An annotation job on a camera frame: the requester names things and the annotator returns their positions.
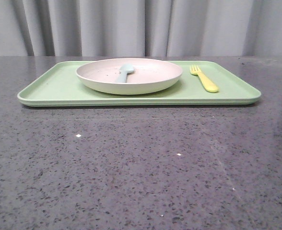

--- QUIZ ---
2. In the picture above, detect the cream round plate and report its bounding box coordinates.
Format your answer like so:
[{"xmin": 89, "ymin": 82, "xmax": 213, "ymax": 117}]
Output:
[{"xmin": 76, "ymin": 58, "xmax": 183, "ymax": 95}]

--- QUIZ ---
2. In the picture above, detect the light blue plastic spoon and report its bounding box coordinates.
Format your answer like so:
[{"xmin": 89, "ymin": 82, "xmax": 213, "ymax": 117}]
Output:
[{"xmin": 115, "ymin": 64, "xmax": 135, "ymax": 83}]

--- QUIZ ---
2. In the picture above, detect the yellow plastic fork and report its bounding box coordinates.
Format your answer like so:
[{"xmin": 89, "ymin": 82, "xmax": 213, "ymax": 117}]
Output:
[{"xmin": 190, "ymin": 65, "xmax": 219, "ymax": 93}]

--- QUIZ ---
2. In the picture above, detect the light green plastic tray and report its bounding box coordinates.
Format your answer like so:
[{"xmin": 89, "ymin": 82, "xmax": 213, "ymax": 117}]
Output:
[{"xmin": 17, "ymin": 61, "xmax": 261, "ymax": 107}]

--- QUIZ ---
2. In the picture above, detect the grey pleated curtain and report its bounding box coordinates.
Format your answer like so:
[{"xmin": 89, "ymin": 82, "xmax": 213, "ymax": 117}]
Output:
[{"xmin": 0, "ymin": 0, "xmax": 282, "ymax": 57}]

